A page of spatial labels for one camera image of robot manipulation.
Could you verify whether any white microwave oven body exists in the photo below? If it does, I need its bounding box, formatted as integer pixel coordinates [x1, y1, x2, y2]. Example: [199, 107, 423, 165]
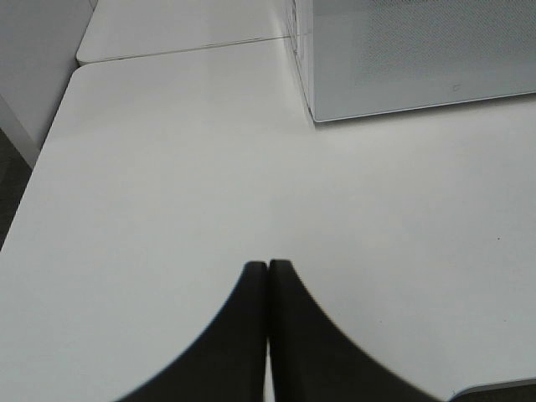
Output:
[286, 0, 536, 124]

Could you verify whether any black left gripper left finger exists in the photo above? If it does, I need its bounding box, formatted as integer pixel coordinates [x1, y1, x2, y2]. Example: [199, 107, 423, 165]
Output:
[121, 261, 268, 401]

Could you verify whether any white microwave door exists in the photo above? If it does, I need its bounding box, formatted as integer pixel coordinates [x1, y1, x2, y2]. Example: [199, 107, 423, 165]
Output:
[312, 0, 536, 124]

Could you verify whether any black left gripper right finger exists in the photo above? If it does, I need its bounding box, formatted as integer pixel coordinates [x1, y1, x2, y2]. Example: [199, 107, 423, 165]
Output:
[268, 260, 434, 401]

